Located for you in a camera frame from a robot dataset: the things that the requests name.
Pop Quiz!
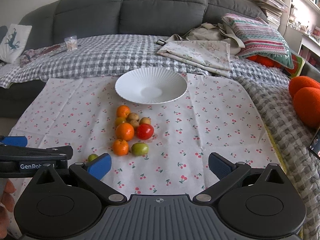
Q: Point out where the small green lime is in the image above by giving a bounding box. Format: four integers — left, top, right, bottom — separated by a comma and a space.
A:
87, 153, 99, 162

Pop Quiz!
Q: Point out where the large orange mandarin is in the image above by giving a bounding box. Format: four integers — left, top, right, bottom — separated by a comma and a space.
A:
116, 122, 135, 141

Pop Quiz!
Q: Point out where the green kiwi fruit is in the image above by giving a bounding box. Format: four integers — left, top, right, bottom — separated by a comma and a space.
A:
131, 142, 149, 156

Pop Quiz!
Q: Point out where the small yellow orange fruit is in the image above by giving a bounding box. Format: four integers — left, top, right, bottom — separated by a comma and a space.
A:
114, 116, 126, 128

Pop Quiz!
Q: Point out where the brown kiwi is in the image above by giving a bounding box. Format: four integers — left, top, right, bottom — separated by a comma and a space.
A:
139, 117, 151, 125
127, 112, 139, 121
129, 119, 139, 129

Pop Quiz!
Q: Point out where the red tomato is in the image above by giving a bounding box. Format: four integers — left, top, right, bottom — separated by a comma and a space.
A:
135, 124, 154, 140

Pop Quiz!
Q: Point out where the brown kiwi top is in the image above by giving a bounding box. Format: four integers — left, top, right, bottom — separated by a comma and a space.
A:
127, 112, 139, 121

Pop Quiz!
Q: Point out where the person's left hand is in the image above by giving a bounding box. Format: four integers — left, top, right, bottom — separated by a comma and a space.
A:
0, 180, 15, 239

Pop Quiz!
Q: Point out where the cherry print tablecloth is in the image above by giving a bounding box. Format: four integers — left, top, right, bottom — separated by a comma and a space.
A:
7, 73, 284, 239

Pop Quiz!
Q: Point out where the dark red floral pouch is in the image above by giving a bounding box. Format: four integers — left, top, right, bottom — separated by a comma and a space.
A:
18, 44, 62, 67

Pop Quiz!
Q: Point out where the white horse print pillow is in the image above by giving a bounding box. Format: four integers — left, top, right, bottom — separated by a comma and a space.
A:
0, 24, 32, 63

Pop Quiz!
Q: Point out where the smartphone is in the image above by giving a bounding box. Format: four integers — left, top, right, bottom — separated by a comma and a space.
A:
308, 128, 320, 159

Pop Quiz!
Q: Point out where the white ribbed plate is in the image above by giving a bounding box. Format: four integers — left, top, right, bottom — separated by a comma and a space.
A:
115, 67, 188, 105

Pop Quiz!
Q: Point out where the floral folded cloth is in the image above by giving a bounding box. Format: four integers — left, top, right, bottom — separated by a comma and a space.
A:
157, 41, 231, 77

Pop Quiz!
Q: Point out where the clear bag of swabs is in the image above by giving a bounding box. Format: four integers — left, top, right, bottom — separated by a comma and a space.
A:
65, 35, 78, 51

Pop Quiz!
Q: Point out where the grey checkered quilt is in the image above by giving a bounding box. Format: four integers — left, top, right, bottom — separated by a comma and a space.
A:
10, 35, 319, 239

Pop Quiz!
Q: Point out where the orange fuzzy cushion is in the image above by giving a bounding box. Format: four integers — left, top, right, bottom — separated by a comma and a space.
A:
289, 76, 320, 129

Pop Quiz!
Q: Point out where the orange plush under pillow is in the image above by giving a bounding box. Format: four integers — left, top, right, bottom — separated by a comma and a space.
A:
247, 55, 281, 68

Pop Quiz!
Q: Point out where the green red book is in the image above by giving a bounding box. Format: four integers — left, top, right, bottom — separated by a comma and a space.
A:
283, 53, 305, 79

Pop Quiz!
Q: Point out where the striped patterned pillow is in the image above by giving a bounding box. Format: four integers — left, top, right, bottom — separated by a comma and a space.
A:
222, 14, 294, 69

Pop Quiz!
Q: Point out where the white bookshelf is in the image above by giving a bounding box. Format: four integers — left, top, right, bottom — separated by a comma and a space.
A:
278, 0, 319, 66

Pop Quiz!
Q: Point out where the stack of magazines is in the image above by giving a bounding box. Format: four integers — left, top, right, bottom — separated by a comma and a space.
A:
252, 0, 289, 30

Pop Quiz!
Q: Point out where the dark grey sofa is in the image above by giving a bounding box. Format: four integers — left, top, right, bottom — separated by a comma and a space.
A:
0, 0, 270, 118

